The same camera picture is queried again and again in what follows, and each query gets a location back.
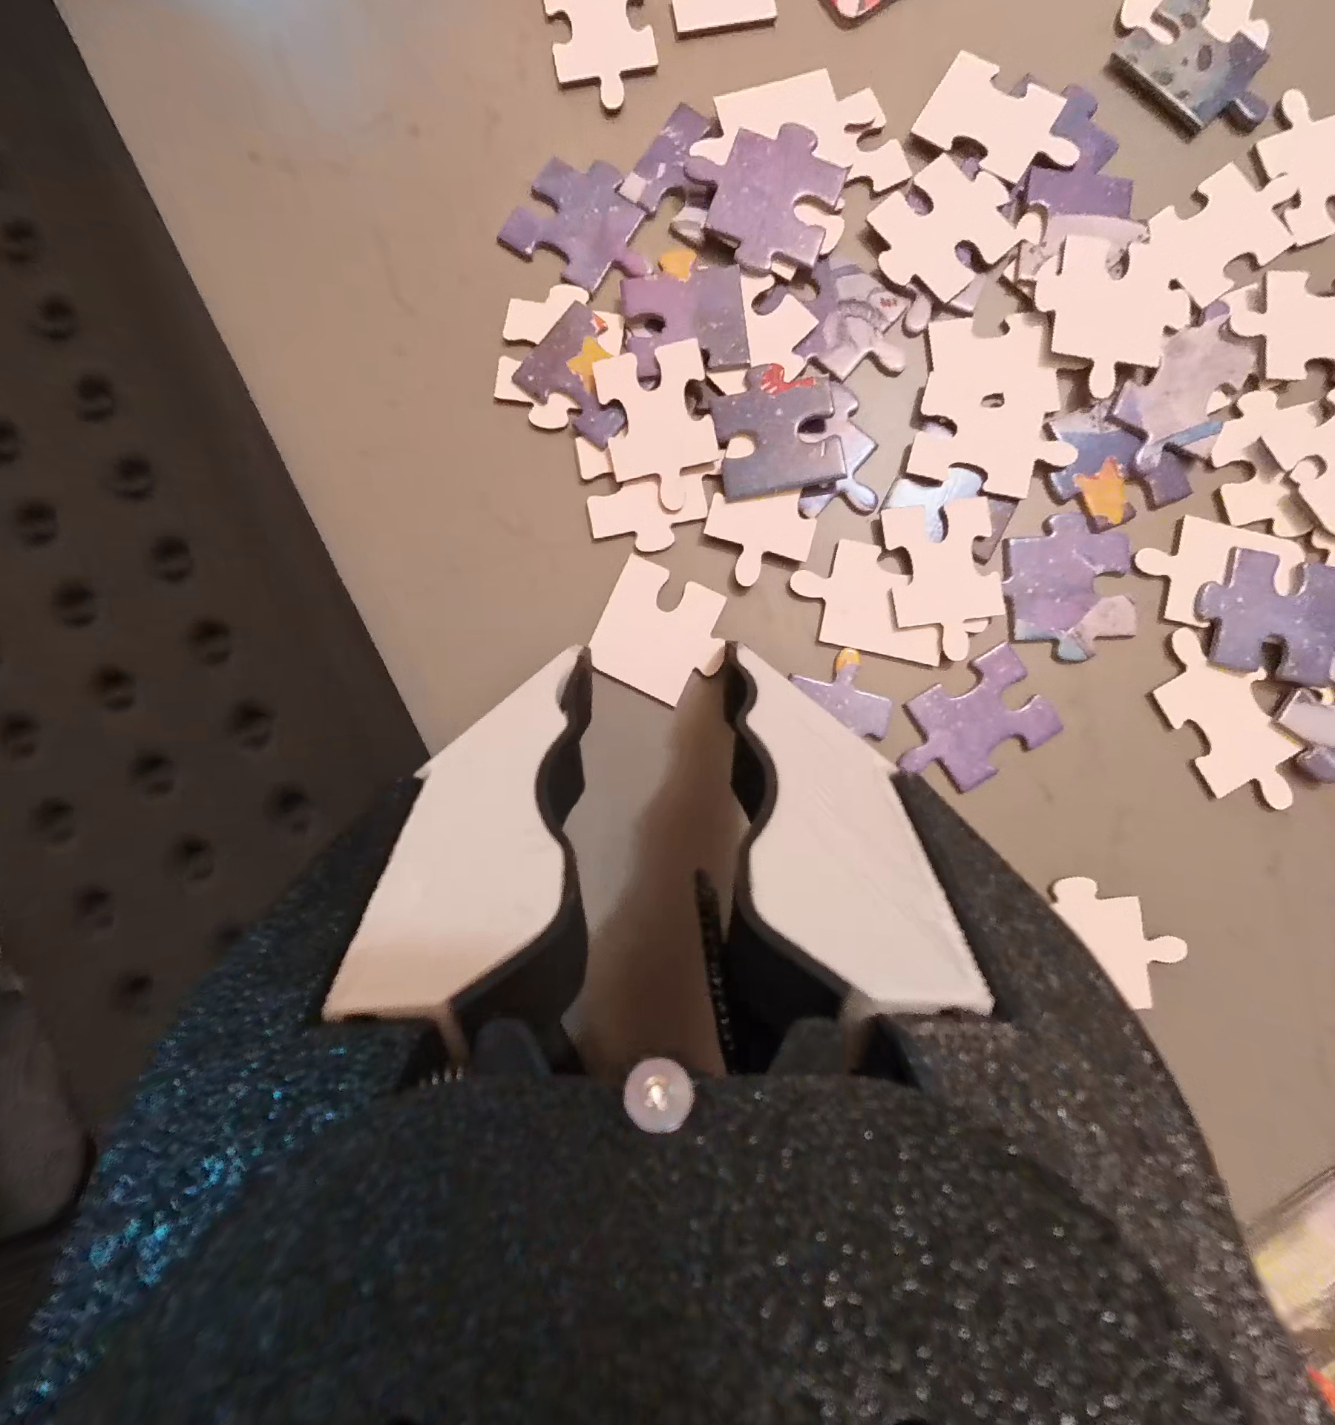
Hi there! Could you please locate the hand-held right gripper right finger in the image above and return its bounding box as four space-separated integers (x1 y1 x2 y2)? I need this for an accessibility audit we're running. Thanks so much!
720 642 999 1064

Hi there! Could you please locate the grey desk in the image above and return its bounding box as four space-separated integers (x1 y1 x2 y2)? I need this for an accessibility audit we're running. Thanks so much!
53 0 1335 1226

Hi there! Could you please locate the pile of jigsaw puzzle pieces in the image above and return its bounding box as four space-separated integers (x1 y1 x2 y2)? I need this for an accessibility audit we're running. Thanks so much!
495 0 1335 1015

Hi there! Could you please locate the dark perforated panel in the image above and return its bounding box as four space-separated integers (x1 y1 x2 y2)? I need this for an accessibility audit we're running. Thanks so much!
0 0 429 1126

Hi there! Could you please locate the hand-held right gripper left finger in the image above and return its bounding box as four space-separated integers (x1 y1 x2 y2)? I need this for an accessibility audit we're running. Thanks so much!
323 646 597 1064

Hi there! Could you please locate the white-backed puzzle piece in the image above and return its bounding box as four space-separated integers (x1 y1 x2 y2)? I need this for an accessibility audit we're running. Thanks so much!
588 554 730 708

